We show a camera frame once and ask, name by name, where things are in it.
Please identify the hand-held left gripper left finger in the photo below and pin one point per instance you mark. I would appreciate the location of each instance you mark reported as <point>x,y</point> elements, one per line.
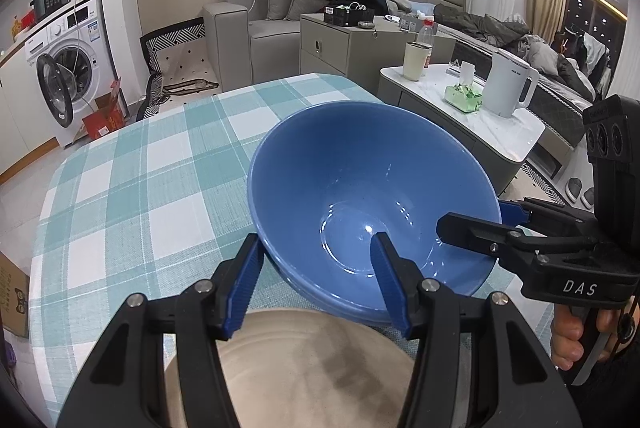
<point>242,288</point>

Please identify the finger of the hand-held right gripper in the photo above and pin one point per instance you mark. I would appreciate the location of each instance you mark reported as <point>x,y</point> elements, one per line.
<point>475,233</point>
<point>510,213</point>

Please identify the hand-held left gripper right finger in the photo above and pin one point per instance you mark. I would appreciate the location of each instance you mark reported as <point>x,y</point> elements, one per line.
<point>392,288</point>

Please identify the light blue bowl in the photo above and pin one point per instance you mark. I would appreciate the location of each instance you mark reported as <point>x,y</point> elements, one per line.
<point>360,314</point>

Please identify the cream round plate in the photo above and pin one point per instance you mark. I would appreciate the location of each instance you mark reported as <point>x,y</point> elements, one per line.
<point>310,373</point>

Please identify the person's right forearm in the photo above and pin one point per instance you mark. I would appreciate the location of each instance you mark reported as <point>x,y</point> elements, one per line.
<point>615,388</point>

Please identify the person's right hand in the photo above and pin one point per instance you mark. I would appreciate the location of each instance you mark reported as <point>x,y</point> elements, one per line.
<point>565,338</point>

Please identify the grey slipper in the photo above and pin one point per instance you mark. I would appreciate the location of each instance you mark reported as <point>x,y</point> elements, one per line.
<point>589,198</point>
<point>574,188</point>

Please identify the round patterned floor rug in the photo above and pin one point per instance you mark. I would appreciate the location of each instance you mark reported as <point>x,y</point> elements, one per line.
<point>540,188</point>

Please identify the green tissue pack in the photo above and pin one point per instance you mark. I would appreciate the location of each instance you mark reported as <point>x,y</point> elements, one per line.
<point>462,98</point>

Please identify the white electric kettle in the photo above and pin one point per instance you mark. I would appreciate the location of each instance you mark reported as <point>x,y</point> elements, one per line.
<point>505,83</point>

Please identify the white marble coffee table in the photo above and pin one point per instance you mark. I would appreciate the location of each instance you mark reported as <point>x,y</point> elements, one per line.
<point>430,93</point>

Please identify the teal checked tablecloth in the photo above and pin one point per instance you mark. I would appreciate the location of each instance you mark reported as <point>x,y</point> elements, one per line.
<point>150,168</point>

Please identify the cream tumbler cup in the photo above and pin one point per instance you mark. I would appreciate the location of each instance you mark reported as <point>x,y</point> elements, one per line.
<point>415,63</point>

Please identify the dark window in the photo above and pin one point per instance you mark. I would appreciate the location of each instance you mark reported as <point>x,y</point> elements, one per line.
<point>600,18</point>

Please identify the bed with piled clothes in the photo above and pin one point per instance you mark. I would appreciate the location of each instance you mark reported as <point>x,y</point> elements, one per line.
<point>480,23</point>

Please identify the clear plastic bottle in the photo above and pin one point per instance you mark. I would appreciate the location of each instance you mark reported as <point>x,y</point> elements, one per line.
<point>426,35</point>

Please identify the red cardboard box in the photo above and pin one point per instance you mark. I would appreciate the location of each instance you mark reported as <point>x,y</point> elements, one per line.
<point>105,120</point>

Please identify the brown cardboard box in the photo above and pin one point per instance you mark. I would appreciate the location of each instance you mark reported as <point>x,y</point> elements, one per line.
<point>12,298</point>

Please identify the grey bedside cabinet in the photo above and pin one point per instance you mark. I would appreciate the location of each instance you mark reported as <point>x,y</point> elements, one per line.
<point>330,48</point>

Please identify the small grey pouch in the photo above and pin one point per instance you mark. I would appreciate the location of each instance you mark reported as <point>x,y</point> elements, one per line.
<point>366,24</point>

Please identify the black white patterned rug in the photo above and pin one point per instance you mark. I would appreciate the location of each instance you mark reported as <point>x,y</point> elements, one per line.
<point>185,58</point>

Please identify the grey sofa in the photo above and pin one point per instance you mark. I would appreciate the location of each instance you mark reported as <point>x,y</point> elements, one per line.
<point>230,43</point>

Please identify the black storage box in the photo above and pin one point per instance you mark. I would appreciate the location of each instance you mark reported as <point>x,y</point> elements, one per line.
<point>345,17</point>

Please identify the white kitchen base cabinet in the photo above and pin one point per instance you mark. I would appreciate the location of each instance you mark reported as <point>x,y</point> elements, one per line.
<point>20,108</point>

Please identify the white washing machine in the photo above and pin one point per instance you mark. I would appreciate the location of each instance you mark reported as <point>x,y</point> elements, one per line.
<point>80,38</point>

